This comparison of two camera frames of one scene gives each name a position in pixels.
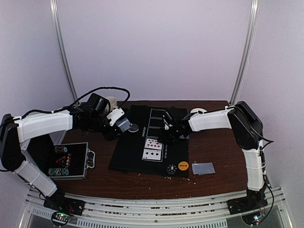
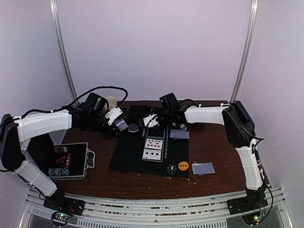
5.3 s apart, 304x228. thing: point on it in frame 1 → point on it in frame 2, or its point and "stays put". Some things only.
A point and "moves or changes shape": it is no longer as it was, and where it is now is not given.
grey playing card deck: [124, 124] moves or changes shape
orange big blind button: [183, 166] stays put
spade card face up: [155, 155] stays put
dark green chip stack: [171, 168] stays put
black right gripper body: [166, 135] → [158, 118]
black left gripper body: [108, 135] stays put
